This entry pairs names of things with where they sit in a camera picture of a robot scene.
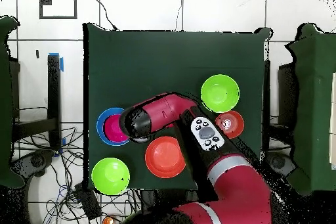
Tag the blue bowl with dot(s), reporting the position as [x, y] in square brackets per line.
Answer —
[101, 126]

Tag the small orange bowl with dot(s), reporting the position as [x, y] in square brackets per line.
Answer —
[233, 126]

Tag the orange round object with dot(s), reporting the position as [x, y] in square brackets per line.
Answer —
[107, 222]

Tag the black power box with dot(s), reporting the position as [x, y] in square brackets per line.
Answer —
[88, 203]

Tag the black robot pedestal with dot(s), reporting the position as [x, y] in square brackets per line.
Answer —
[157, 200]

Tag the green bowl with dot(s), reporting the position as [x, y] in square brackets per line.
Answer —
[219, 94]
[110, 179]

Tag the dark green table cloth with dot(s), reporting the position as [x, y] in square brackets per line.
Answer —
[170, 55]

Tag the black stool frame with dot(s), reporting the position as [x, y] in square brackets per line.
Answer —
[53, 90]

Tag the green covered side table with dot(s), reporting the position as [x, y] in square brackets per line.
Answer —
[315, 116]
[5, 103]

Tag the black chair base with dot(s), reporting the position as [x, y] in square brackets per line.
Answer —
[34, 162]

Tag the large orange bowl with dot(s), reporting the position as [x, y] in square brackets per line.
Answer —
[164, 157]

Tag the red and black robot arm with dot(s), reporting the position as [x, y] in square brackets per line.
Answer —
[165, 111]

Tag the pink bowl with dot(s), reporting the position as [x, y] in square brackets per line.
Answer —
[113, 129]

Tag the gray chair base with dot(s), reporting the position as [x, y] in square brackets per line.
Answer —
[281, 162]

